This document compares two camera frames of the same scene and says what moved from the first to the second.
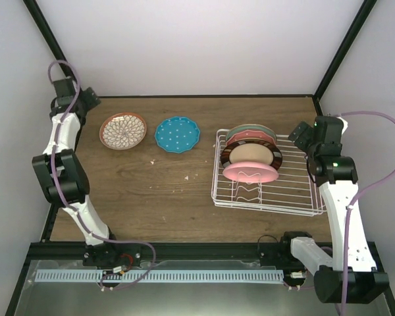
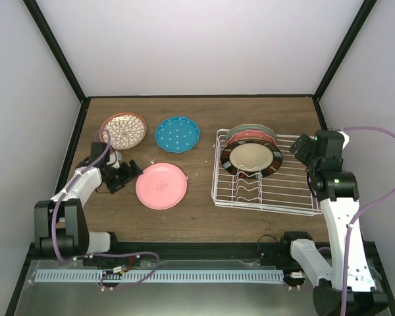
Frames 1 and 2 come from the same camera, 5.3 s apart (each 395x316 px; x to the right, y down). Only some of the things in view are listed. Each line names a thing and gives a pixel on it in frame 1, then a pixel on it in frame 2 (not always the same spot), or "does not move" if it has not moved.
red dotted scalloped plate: x=251 y=134 does not move
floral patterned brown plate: x=123 y=131 does not move
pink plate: x=250 y=172 → x=161 y=186
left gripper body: x=92 y=101 → x=116 y=176
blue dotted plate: x=178 y=134 does not move
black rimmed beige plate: x=257 y=151 does not move
